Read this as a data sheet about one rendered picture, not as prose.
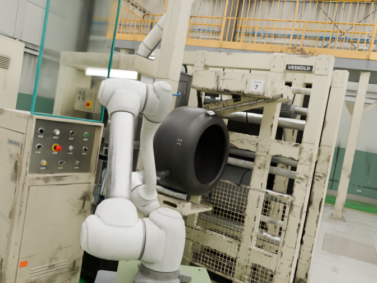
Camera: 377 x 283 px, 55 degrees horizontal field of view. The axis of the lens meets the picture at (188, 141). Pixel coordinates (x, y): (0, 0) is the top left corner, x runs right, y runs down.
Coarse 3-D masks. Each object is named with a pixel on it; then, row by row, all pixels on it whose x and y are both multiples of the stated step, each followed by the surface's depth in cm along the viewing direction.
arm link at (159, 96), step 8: (152, 88) 161; (160, 88) 159; (168, 88) 161; (152, 96) 159; (160, 96) 160; (168, 96) 162; (144, 104) 159; (152, 104) 161; (160, 104) 162; (168, 104) 165; (144, 112) 164; (152, 112) 164; (160, 112) 165; (152, 120) 168; (160, 120) 170
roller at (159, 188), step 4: (156, 188) 248; (160, 188) 246; (164, 188) 245; (168, 188) 245; (160, 192) 247; (164, 192) 244; (168, 192) 242; (172, 192) 241; (176, 192) 239; (180, 192) 239; (172, 196) 241; (176, 196) 239; (180, 196) 237; (184, 196) 235; (188, 196) 235; (188, 200) 236
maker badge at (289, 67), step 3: (288, 66) 268; (291, 66) 266; (294, 66) 265; (297, 66) 264; (300, 66) 263; (303, 66) 262; (306, 66) 260; (309, 66) 259; (312, 66) 258; (288, 69) 268; (291, 69) 266; (294, 69) 265; (297, 69) 264; (300, 69) 263; (303, 69) 261; (306, 69) 260; (309, 69) 259
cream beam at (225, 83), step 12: (204, 72) 271; (216, 72) 266; (228, 72) 260; (240, 72) 255; (192, 84) 277; (204, 84) 271; (216, 84) 266; (228, 84) 259; (240, 84) 254; (264, 84) 244; (276, 84) 257; (252, 96) 261; (264, 96) 247
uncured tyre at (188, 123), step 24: (168, 120) 236; (192, 120) 229; (216, 120) 242; (168, 144) 227; (192, 144) 225; (216, 144) 274; (168, 168) 229; (192, 168) 228; (216, 168) 271; (192, 192) 238
